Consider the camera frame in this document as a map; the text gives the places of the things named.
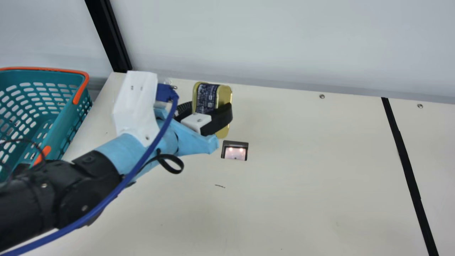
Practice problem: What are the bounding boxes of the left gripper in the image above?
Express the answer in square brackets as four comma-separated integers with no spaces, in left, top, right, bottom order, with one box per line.
[93,101,234,177]

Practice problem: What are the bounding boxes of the gold rectangular tin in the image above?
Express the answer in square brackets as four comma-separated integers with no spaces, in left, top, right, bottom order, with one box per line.
[192,82,234,139]

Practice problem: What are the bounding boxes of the teal shopping basket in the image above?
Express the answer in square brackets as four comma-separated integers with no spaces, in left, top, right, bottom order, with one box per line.
[0,66,93,182]

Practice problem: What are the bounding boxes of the small square scanner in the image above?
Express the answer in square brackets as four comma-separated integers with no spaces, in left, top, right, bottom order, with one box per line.
[221,140,249,161]

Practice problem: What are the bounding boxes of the black strip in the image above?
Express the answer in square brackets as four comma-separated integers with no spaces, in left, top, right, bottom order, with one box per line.
[381,97,440,256]

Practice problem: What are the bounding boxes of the blue cable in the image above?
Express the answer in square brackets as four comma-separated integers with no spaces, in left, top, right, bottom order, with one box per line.
[0,83,180,256]

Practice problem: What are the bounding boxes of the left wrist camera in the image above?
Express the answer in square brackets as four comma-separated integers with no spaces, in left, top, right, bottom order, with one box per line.
[112,70,159,147]

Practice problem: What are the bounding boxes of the black cable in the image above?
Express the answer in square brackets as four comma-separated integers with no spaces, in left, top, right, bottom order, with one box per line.
[156,149,184,175]

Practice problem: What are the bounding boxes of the black post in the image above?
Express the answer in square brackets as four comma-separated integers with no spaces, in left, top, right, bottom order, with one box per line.
[84,0,133,74]

